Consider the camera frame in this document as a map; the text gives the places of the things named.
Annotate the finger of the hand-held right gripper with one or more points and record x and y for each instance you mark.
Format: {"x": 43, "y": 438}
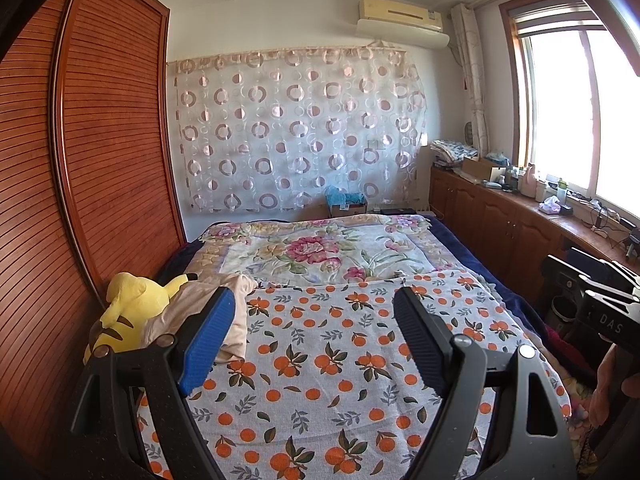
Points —
{"x": 620, "y": 272}
{"x": 607, "y": 289}

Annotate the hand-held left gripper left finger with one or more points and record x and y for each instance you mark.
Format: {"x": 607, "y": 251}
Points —
{"x": 210, "y": 340}

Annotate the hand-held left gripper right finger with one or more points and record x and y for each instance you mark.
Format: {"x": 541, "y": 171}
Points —
{"x": 417, "y": 340}

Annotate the beige t-shirt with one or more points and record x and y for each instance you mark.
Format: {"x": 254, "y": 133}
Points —
{"x": 242, "y": 310}

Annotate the orange-print bed sheet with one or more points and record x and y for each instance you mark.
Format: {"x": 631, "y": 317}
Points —
{"x": 325, "y": 360}

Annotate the person's right hand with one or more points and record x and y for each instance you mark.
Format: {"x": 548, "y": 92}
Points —
{"x": 607, "y": 385}

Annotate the red cloth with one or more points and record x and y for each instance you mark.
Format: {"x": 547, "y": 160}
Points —
{"x": 560, "y": 345}

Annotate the yellow plush toy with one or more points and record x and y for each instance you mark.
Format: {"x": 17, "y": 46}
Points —
{"x": 135, "y": 300}

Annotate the floral quilt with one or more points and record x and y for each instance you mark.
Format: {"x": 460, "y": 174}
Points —
{"x": 520, "y": 300}

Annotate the crumpled white tissue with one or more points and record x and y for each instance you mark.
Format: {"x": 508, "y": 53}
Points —
{"x": 550, "y": 205}

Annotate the green-capped bottle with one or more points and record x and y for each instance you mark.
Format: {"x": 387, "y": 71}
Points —
{"x": 561, "y": 190}

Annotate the pink bottle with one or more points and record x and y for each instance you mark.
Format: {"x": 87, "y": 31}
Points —
{"x": 529, "y": 182}

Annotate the long wooden cabinet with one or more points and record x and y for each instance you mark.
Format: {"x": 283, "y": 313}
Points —
{"x": 480, "y": 205}

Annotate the small box with blue cloth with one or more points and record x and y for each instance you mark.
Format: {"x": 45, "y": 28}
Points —
{"x": 345, "y": 202}

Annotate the wood-framed window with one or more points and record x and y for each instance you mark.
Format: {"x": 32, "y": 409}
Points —
{"x": 560, "y": 110}

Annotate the cardboard box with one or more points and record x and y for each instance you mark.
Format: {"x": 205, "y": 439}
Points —
{"x": 477, "y": 166}

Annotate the stack of folded cloths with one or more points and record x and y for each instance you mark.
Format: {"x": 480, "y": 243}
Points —
{"x": 452, "y": 150}

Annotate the wooden slatted wardrobe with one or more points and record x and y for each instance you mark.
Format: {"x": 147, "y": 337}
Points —
{"x": 110, "y": 135}

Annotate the sheer circle-patterned curtain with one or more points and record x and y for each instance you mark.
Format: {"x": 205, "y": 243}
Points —
{"x": 300, "y": 125}

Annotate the tied patterned window curtain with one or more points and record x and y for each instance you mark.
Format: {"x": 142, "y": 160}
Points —
{"x": 472, "y": 75}

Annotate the wall air conditioner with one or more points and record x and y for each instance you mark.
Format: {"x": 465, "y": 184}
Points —
{"x": 400, "y": 10}

